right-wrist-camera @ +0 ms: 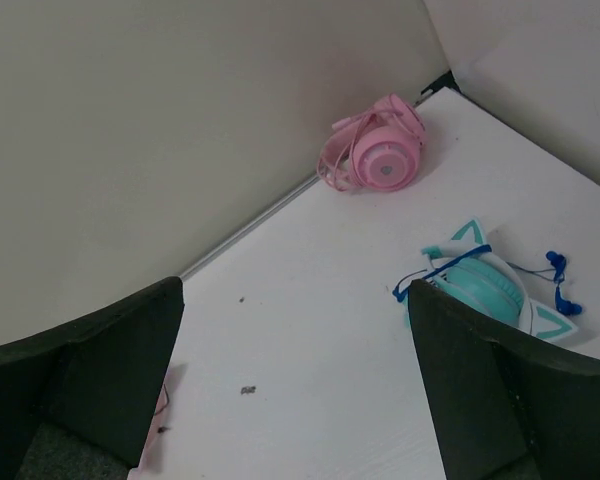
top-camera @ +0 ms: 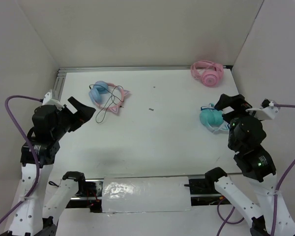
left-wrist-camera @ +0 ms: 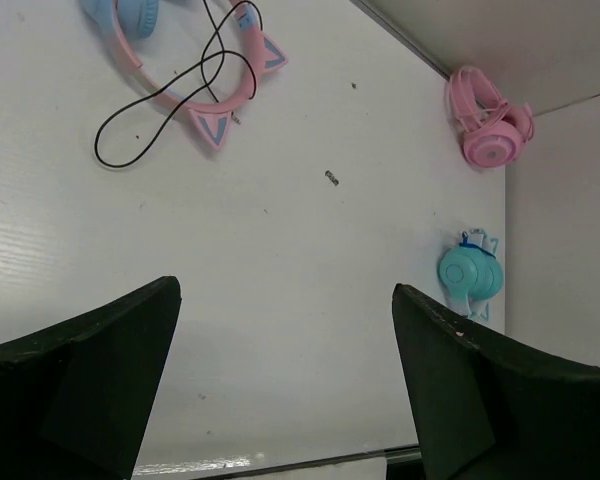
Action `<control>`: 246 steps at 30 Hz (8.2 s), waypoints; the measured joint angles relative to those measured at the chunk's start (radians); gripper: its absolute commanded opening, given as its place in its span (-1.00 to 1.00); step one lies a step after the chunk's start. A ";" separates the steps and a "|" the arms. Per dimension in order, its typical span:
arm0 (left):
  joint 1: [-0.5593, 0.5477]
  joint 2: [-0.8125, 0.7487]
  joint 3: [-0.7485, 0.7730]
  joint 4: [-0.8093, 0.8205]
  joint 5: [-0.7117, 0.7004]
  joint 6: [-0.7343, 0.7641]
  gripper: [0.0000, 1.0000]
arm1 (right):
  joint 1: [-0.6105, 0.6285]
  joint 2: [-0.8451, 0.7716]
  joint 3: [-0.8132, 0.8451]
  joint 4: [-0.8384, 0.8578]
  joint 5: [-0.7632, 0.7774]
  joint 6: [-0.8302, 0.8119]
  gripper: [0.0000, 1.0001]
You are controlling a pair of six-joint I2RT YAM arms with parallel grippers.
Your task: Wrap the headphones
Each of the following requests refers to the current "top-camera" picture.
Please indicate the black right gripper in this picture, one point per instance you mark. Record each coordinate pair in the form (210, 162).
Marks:
(236, 102)

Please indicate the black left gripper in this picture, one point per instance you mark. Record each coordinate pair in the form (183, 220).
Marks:
(83, 114)

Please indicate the blue pink cat-ear headphones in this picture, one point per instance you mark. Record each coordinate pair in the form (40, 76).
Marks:
(116, 92)

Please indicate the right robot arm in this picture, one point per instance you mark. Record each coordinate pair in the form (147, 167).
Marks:
(271, 216)

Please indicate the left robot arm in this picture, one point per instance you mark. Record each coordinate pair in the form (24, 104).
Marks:
(33, 216)

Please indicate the teal cat-ear headphones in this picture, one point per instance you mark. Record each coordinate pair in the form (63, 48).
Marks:
(212, 119)

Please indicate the white taped cover plate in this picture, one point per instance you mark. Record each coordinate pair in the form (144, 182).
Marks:
(152, 194)

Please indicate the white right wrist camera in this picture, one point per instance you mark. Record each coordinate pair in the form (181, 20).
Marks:
(267, 111)

